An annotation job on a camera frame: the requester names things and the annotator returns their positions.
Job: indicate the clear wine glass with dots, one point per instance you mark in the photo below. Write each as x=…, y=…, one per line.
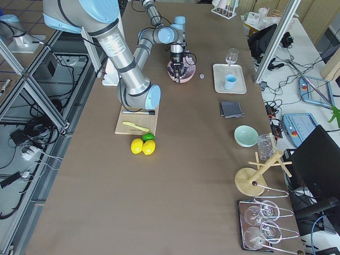
x=231, y=58

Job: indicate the light blue plastic cup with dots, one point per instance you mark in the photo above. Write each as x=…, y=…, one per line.
x=230, y=81

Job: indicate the cream serving tray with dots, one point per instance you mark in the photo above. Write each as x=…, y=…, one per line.
x=220, y=72

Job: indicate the upper yellow lemon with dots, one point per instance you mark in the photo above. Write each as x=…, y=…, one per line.
x=136, y=145

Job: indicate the white cup rack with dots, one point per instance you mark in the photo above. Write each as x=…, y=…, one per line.
x=225, y=8

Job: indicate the aluminium frame post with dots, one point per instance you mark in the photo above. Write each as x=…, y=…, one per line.
x=277, y=36

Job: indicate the black monitor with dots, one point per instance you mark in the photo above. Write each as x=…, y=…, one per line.
x=316, y=161

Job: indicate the bamboo cutting board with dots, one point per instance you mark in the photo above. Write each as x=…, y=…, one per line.
x=147, y=121

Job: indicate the green lime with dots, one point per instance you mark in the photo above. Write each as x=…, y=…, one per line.
x=148, y=136

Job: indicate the black bag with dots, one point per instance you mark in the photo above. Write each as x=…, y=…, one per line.
x=259, y=41

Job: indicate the glass mug on stand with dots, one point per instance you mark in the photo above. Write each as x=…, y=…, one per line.
x=266, y=146

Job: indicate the pile of clear ice cubes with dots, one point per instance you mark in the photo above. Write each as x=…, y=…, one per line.
x=191, y=68

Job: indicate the lower yellow lemon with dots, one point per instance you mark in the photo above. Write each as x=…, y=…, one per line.
x=149, y=147

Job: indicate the yellow plastic knife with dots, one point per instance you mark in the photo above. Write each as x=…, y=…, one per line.
x=133, y=125

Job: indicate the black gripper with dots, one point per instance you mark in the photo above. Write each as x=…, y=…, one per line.
x=177, y=58

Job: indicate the yellow lemon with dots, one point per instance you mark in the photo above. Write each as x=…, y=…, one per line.
x=149, y=147
x=136, y=145

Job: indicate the mint green bowl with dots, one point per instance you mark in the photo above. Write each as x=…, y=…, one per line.
x=245, y=136

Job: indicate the stainless steel ice scoop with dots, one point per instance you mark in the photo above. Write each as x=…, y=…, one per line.
x=177, y=70

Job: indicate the white cardboard box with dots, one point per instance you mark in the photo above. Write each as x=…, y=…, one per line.
x=254, y=22

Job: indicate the upside-down wine glass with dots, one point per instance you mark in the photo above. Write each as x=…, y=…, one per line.
x=260, y=212
x=266, y=236

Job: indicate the pink bowl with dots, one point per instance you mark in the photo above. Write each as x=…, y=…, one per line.
x=184, y=77

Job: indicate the steel muddler black tip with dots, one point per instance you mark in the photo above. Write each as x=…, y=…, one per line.
x=149, y=112

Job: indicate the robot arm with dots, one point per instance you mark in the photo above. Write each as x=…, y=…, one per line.
x=154, y=15
x=100, y=20

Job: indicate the folded grey cloth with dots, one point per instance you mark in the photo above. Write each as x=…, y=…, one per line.
x=230, y=109

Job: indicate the wooden cup stand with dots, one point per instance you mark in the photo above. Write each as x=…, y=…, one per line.
x=251, y=182

